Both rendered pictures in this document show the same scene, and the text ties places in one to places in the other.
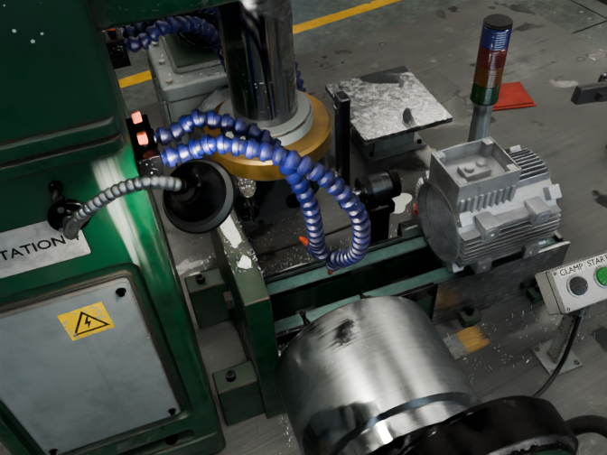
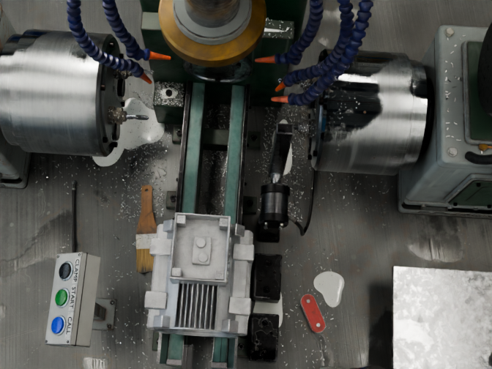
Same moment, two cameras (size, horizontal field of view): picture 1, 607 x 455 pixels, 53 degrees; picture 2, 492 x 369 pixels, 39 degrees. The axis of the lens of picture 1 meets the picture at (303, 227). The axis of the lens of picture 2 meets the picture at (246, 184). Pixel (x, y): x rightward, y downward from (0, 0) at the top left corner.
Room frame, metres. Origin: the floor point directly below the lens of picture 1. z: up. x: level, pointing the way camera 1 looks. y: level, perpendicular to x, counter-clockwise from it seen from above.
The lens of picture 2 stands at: (0.94, -0.52, 2.36)
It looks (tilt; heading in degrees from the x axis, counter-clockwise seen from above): 73 degrees down; 106
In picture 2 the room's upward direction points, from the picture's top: 4 degrees clockwise
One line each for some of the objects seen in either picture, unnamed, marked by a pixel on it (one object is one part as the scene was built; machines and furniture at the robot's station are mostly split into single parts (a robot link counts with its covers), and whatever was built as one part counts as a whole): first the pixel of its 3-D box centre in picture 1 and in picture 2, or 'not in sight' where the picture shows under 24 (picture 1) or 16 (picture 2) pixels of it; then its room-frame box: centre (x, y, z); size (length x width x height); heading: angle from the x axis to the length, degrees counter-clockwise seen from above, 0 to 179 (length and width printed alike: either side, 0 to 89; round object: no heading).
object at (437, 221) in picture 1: (484, 208); (200, 280); (0.82, -0.35, 1.02); 0.20 x 0.19 x 0.19; 106
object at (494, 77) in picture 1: (489, 71); not in sight; (1.16, -0.43, 1.10); 0.06 x 0.06 x 0.04
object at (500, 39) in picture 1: (495, 33); not in sight; (1.16, -0.43, 1.19); 0.06 x 0.06 x 0.04
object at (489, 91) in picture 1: (485, 89); not in sight; (1.16, -0.43, 1.05); 0.06 x 0.06 x 0.04
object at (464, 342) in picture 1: (442, 353); (146, 228); (0.64, -0.25, 0.80); 0.21 x 0.05 x 0.01; 113
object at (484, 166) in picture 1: (472, 176); (200, 250); (0.81, -0.31, 1.11); 0.12 x 0.11 x 0.07; 106
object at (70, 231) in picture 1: (135, 200); not in sight; (0.42, 0.16, 1.46); 0.18 x 0.11 x 0.13; 107
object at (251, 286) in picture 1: (224, 303); (220, 50); (0.67, 0.15, 0.97); 0.30 x 0.11 x 0.34; 17
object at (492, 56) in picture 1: (491, 53); not in sight; (1.16, -0.43, 1.14); 0.06 x 0.06 x 0.04
